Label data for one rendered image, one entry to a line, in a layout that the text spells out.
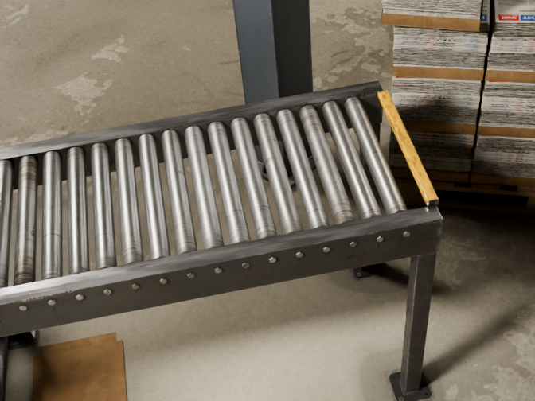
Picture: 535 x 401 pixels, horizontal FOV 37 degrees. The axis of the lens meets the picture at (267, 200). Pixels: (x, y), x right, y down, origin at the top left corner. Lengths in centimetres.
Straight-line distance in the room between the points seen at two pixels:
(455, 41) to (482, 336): 95
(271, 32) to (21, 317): 128
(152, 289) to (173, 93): 184
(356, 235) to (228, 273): 32
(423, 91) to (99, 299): 131
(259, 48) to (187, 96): 89
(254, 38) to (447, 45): 66
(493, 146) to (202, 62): 154
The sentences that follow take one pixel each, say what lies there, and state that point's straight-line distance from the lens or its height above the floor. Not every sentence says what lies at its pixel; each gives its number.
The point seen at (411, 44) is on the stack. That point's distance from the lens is 255.
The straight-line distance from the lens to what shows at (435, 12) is 242.
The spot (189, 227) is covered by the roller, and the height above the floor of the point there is 80.
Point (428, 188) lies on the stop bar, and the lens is 196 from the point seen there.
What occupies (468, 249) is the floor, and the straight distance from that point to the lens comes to 292.
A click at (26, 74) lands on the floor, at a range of 396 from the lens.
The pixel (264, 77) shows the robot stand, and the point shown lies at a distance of 283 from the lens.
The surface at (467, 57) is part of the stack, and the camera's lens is 258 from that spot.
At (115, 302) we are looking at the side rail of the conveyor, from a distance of 192.
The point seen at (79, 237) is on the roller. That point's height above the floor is 80.
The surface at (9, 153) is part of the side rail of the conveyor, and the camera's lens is 227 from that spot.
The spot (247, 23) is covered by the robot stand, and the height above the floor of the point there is 69.
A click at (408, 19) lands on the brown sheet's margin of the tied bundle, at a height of 86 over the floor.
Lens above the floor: 222
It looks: 47 degrees down
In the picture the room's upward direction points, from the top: 6 degrees counter-clockwise
